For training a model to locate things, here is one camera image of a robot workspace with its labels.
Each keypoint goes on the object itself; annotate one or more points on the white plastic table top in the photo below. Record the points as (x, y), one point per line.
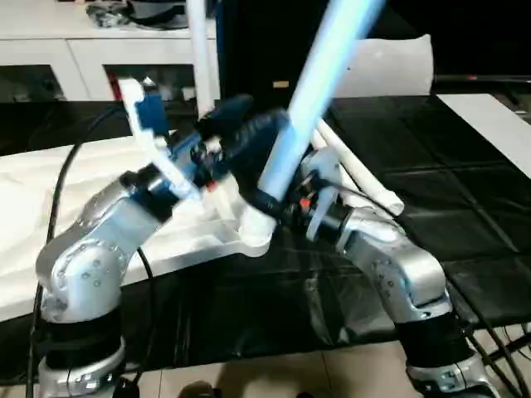
(50, 215)

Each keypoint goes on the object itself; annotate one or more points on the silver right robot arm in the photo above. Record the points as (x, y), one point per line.
(406, 282)

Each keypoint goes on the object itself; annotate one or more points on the small tan label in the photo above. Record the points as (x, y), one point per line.
(280, 84)

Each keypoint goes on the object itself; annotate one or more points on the black work mat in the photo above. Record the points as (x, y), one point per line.
(431, 215)

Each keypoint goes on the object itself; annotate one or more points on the grey clutter on cabinet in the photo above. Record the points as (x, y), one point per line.
(141, 10)

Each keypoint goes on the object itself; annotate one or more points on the white cabinet with glass doors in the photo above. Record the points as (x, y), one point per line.
(91, 50)

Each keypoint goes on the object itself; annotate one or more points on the white cushion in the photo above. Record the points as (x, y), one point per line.
(390, 66)

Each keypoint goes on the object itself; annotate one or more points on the white flat board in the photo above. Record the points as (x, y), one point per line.
(498, 124)

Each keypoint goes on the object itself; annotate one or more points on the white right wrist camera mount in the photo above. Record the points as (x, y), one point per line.
(319, 178)

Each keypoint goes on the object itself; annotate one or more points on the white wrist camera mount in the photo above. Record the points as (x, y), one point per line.
(319, 178)
(153, 133)

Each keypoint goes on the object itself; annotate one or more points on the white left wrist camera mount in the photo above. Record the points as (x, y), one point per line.
(153, 133)

